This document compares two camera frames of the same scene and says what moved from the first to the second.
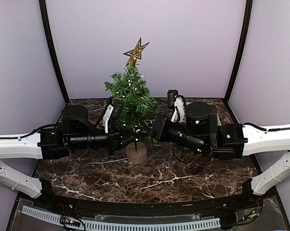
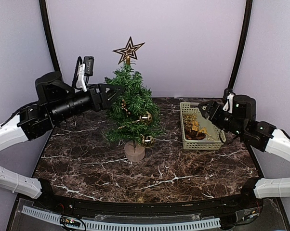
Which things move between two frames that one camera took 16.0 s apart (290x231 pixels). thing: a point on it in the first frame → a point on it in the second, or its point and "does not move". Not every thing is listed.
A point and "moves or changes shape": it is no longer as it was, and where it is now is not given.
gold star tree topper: x=136 y=53 → x=129 y=51
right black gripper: x=159 y=128 → x=214 y=115
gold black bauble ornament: x=157 y=143 → x=147 y=141
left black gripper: x=114 y=139 → x=102 y=101
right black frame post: x=241 y=50 does not move
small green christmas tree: x=131 y=87 moves or changes shape
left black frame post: x=47 y=32 does not move
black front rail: x=241 y=206 does not move
